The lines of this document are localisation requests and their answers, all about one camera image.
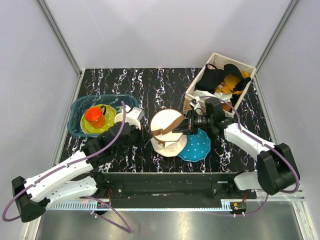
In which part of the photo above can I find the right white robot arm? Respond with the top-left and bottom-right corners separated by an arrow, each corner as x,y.
172,95 -> 300,199

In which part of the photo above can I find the cream ceramic cup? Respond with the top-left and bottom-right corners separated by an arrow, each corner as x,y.
114,112 -> 124,123

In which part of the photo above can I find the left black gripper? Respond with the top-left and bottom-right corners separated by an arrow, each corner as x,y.
113,120 -> 154,156

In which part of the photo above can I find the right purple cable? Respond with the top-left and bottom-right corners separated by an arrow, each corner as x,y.
196,95 -> 300,218

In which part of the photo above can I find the orange mug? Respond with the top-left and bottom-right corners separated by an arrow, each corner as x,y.
84,106 -> 105,129

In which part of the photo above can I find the purple cable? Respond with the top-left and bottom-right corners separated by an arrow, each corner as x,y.
1,100 -> 133,234
196,95 -> 300,218

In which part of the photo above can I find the black garment in basket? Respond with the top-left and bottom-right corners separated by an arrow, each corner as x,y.
195,63 -> 242,94

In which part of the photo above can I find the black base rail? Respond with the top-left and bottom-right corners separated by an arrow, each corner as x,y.
95,172 -> 257,210

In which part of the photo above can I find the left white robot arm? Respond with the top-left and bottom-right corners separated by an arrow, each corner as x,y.
11,122 -> 152,223

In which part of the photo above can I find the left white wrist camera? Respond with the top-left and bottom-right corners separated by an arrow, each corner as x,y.
124,105 -> 145,130

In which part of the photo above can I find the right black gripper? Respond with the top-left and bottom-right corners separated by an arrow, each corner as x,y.
172,108 -> 214,136

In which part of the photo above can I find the mustard yellow garment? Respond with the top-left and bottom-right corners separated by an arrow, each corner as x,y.
215,71 -> 251,106

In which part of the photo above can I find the cream round laundry bag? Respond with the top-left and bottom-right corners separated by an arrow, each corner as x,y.
150,109 -> 188,157

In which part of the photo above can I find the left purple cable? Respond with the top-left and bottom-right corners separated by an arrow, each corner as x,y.
1,100 -> 133,234

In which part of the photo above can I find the wicker basket with liner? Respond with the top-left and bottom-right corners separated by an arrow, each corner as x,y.
182,52 -> 256,114

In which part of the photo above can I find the yellow-green plate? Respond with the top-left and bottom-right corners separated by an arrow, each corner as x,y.
80,104 -> 117,134

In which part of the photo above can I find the blue polka dot plate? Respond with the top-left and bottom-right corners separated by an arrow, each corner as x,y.
177,129 -> 211,163

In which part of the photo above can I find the teal plastic tub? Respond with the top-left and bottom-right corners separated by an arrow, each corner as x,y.
67,94 -> 139,138

